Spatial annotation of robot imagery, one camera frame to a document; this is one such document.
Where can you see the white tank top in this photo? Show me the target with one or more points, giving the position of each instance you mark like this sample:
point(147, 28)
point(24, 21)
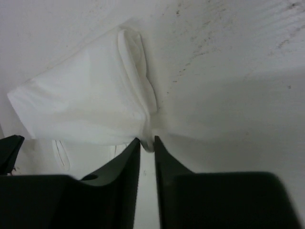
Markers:
point(100, 95)

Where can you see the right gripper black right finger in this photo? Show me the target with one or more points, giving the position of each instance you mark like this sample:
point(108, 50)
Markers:
point(229, 200)

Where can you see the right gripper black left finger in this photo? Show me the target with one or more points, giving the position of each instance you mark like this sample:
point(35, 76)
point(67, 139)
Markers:
point(103, 199)

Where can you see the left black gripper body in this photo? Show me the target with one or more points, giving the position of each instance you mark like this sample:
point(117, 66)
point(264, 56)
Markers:
point(9, 149)

